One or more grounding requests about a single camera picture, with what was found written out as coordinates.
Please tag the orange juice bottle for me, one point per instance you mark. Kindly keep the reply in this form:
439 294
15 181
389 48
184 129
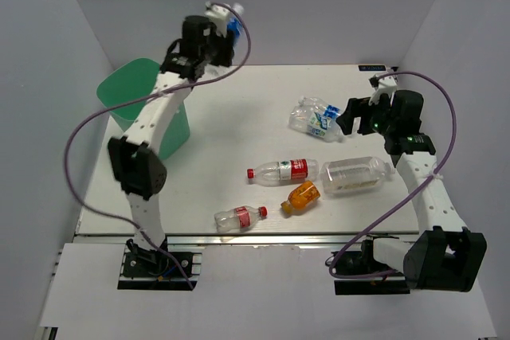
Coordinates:
301 198

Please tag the large clear bottle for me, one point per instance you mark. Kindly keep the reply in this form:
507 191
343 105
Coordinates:
355 175

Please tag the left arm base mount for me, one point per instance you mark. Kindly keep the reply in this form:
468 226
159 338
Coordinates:
139 275

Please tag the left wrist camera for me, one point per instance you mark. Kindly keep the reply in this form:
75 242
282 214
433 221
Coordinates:
219 16

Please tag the green plastic bin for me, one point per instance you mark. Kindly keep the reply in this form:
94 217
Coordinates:
132 93

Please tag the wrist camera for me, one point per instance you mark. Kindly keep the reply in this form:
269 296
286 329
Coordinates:
383 84
219 16

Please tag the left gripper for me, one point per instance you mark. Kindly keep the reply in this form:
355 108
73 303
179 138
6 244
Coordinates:
225 50

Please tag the green blue label bottle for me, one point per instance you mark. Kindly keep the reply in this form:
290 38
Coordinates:
316 122

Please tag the small red label bottle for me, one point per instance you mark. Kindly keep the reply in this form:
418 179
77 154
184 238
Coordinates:
239 219

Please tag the large red label bottle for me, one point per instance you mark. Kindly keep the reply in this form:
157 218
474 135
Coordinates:
285 172

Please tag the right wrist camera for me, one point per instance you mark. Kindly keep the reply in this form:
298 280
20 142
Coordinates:
383 84

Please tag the clear bottle blue label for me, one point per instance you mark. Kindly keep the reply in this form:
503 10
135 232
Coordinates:
321 106

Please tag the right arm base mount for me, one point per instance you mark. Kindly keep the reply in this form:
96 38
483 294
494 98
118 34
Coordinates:
354 263

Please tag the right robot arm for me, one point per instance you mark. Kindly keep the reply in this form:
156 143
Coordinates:
447 255

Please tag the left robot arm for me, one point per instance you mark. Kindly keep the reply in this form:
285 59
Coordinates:
136 165

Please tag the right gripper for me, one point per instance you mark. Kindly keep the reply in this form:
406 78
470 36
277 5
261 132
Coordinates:
360 108

